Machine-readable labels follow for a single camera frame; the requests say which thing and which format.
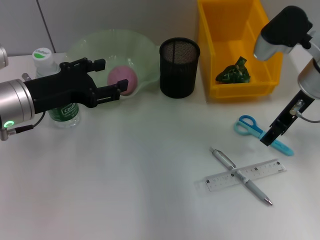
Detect pink peach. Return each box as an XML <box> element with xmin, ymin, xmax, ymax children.
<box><xmin>107</xmin><ymin>66</ymin><xmax>139</xmax><ymax>97</ymax></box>

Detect black mesh pen holder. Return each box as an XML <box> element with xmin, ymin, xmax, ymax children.
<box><xmin>159</xmin><ymin>37</ymin><xmax>201</xmax><ymax>99</ymax></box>

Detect green plastic wrapper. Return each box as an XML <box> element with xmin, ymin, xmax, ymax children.
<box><xmin>215</xmin><ymin>56</ymin><xmax>251</xmax><ymax>85</ymax></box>

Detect clear green-label water bottle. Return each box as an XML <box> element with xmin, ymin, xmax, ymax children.
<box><xmin>31</xmin><ymin>46</ymin><xmax>81</xmax><ymax>129</ymax></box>

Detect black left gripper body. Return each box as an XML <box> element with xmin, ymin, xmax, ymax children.
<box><xmin>24</xmin><ymin>57</ymin><xmax>99</xmax><ymax>115</ymax></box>

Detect blue scissors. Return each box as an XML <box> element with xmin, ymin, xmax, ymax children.
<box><xmin>233</xmin><ymin>114</ymin><xmax>295</xmax><ymax>157</ymax></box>

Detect grey right arm cable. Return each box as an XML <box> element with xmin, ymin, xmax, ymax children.
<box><xmin>289</xmin><ymin>99</ymin><xmax>320</xmax><ymax>124</ymax></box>

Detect transparent plastic ruler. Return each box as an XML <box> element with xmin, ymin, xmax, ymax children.
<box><xmin>194</xmin><ymin>158</ymin><xmax>288</xmax><ymax>193</ymax></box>

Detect yellow plastic bin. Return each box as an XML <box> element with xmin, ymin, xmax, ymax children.
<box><xmin>196</xmin><ymin>0</ymin><xmax>285</xmax><ymax>102</ymax></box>

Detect green glass fruit plate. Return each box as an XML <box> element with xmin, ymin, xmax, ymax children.
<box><xmin>66</xmin><ymin>29</ymin><xmax>161</xmax><ymax>97</ymax></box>

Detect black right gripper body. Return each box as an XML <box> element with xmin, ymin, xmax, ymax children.
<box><xmin>269</xmin><ymin>89</ymin><xmax>316</xmax><ymax>136</ymax></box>

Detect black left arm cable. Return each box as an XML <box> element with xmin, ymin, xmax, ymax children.
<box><xmin>0</xmin><ymin>109</ymin><xmax>47</xmax><ymax>142</ymax></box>

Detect silver grey pen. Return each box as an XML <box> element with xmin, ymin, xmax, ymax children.
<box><xmin>209</xmin><ymin>146</ymin><xmax>274</xmax><ymax>207</ymax></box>

